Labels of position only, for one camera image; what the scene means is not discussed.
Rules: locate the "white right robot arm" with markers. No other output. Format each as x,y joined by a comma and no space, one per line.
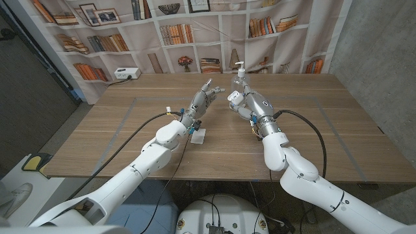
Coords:
308,182

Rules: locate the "grey electronics box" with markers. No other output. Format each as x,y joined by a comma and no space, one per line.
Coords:
216,230

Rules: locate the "black power adapter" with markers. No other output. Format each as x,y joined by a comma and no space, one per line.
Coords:
282,227

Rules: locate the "white floor platform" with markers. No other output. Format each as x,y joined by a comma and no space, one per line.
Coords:
42,195

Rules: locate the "clear pump dispenser bottle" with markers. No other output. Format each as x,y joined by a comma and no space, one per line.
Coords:
238,83

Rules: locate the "grey table leg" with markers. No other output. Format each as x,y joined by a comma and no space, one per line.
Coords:
312,217

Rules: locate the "white power strip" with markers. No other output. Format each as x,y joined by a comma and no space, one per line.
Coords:
126,73

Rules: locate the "white card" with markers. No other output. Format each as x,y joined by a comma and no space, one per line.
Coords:
200,138

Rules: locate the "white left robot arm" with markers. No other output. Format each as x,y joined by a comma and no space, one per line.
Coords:
139,165

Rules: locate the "white shoe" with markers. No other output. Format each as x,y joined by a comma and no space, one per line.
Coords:
16,196

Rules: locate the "yellow and black floor object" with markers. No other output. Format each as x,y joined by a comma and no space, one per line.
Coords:
32,162

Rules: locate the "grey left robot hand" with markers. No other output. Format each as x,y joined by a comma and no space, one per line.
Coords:
200,104

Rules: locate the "printed bookshelf backdrop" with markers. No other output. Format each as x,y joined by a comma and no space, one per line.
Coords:
208,42

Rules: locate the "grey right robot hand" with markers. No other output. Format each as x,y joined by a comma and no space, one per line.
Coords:
260,109

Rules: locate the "white airpods case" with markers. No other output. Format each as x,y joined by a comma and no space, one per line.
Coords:
234,97

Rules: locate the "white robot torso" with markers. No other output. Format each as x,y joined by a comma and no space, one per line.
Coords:
227,211

